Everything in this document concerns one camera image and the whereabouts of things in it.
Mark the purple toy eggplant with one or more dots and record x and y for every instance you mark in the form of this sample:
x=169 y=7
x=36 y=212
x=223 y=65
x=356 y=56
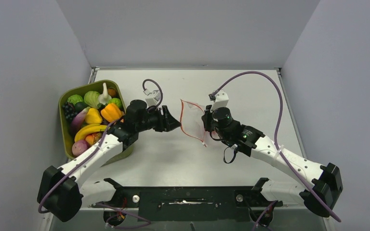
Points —
x=78 y=120

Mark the yellow toy bell pepper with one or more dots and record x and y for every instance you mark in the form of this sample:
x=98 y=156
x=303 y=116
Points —
x=93 y=117

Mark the light green toy lettuce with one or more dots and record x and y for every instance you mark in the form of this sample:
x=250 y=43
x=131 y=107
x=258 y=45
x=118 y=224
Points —
x=91 y=99

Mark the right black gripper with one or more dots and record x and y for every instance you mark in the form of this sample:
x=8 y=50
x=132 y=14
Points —
x=206 y=118

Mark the dark green toy avocado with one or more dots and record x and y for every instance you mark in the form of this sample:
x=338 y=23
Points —
x=78 y=107

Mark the orange toy bell pepper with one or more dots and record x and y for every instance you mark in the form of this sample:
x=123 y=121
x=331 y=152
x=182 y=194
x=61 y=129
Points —
x=111 y=112

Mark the small orange toy fruit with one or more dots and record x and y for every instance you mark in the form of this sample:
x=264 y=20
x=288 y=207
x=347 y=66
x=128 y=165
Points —
x=112 y=92

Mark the red toy apple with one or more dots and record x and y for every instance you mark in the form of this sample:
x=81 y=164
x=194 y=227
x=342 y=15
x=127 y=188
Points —
x=214 y=136

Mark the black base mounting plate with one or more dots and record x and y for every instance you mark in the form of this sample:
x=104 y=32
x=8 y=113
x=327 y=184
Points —
x=208 y=203

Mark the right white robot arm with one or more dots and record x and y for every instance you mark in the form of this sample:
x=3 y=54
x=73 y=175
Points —
x=318 y=187

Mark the purple toy onion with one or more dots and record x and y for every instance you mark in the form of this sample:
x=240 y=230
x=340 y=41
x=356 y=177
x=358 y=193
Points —
x=79 y=147

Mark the green toy cabbage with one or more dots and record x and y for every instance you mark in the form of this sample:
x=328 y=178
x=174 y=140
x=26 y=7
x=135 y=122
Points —
x=74 y=99

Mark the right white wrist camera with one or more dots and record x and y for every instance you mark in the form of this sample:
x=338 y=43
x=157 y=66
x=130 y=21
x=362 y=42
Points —
x=219 y=99

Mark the yellow toy banana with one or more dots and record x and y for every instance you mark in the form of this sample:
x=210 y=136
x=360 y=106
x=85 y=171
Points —
x=89 y=129

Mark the black toy grapes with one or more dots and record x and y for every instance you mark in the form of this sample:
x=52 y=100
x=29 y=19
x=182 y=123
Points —
x=69 y=111

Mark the olive green food bin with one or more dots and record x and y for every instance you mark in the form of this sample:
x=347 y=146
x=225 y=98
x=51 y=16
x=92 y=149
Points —
x=68 y=139

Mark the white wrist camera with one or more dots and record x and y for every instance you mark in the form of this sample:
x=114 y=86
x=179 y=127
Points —
x=152 y=97
x=219 y=99

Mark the white toy garlic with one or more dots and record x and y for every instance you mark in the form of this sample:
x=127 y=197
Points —
x=104 y=97

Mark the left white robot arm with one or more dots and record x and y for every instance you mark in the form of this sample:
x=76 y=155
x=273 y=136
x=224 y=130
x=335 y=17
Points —
x=63 y=190

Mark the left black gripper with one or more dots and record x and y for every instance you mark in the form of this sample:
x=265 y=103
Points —
x=166 y=122

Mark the peach toy fruit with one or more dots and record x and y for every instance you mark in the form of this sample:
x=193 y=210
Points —
x=93 y=138

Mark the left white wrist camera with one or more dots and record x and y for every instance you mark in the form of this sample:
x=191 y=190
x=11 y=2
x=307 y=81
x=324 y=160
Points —
x=152 y=97

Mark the clear zip bag orange zipper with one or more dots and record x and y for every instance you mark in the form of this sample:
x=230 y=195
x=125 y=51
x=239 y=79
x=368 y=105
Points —
x=191 y=122

